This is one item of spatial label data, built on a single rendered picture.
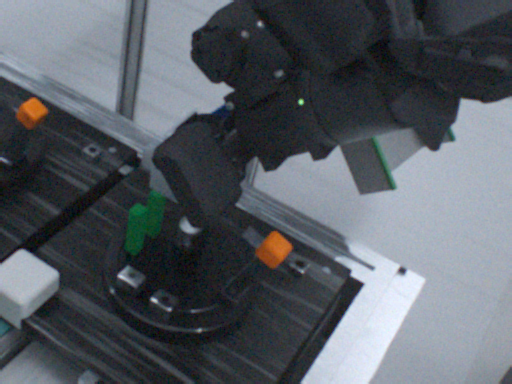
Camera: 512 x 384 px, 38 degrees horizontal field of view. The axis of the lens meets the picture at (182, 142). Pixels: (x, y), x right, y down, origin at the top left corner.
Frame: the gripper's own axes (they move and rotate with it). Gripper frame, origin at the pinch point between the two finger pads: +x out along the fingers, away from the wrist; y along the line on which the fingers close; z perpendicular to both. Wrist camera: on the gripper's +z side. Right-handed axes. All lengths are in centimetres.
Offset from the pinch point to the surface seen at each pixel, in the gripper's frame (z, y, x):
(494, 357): -39.0, -22.2, -1.8
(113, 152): -1.6, -9.8, 21.8
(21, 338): -9.7, 10.7, 20.7
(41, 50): 11, -32, 51
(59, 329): -8.9, 10.8, 14.0
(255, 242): -9.3, 0.2, 0.0
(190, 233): -7.3, 0.8, 5.5
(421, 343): -34.1, -18.5, 3.3
